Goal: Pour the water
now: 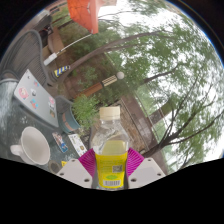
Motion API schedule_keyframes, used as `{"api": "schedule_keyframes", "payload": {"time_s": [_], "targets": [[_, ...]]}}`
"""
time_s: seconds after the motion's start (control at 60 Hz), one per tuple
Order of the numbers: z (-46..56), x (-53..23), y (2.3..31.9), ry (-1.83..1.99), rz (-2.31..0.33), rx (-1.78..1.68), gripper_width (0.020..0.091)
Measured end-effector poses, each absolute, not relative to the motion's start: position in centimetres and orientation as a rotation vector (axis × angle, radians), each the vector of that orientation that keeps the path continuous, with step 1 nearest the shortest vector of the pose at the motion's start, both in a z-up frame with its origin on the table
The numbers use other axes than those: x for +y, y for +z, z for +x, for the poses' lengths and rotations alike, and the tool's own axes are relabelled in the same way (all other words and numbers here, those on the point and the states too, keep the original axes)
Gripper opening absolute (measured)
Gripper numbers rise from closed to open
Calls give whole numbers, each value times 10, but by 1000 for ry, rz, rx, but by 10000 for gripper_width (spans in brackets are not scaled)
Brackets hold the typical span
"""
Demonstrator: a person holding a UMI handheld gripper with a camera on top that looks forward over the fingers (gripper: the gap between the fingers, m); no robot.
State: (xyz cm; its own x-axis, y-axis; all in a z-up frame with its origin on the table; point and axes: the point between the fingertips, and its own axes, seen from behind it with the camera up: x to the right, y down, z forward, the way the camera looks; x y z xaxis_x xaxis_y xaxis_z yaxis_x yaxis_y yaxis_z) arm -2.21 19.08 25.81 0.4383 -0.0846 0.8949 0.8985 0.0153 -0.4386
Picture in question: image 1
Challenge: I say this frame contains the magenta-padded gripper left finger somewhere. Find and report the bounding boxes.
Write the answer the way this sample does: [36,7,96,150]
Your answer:
[55,148,98,189]

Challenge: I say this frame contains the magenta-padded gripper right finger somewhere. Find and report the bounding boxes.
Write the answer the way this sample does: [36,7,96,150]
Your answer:
[125,147,167,190]

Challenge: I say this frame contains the clear bottle with yellow label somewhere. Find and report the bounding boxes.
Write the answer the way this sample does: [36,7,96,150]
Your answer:
[90,106,130,190]

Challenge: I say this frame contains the white sticker sheet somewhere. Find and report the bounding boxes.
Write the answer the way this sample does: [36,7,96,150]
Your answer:
[68,133,88,157]

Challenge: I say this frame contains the colourful small card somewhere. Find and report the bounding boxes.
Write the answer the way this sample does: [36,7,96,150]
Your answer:
[51,132,69,154]

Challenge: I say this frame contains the white cup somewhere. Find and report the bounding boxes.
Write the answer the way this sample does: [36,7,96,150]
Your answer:
[9,126,52,166]

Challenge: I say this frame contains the tree with forked trunk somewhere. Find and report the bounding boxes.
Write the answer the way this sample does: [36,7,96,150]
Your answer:
[143,66,224,159]

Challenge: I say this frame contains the green plant in teal pot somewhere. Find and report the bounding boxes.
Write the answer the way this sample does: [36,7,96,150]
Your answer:
[54,94,101,134]

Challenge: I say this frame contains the silver laptop with stickers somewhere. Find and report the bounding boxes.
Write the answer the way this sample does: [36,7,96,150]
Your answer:
[13,68,60,129]

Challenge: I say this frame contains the blue yellow striped cone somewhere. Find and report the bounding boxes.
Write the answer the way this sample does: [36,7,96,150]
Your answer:
[53,64,72,78]

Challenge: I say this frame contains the tree with slanted trunk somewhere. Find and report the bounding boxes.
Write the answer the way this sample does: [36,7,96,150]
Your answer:
[58,19,201,88]

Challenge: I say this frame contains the wooden bench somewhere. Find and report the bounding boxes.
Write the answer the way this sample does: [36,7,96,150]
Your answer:
[46,26,68,56]

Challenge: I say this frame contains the orange patio umbrella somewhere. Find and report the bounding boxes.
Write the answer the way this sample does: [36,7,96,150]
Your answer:
[43,0,118,67]

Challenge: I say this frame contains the globe lamp post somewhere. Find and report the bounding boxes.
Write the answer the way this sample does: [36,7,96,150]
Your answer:
[74,71,125,99]

